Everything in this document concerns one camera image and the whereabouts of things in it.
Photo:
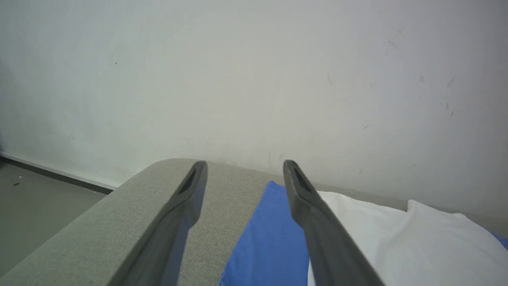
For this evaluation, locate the white and dark baseboard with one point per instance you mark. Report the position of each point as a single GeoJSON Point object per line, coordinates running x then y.
{"type": "Point", "coordinates": [55, 174]}

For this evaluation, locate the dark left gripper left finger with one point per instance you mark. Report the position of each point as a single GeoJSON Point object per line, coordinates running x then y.
{"type": "Point", "coordinates": [174, 230]}

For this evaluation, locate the blue and white garment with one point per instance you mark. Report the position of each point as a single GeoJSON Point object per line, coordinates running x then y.
{"type": "Point", "coordinates": [397, 246]}

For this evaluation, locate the grey fabric sofa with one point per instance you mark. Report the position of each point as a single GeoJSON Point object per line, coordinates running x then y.
{"type": "Point", "coordinates": [119, 230]}

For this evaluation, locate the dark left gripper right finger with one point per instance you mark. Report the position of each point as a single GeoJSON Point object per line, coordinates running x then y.
{"type": "Point", "coordinates": [321, 230]}

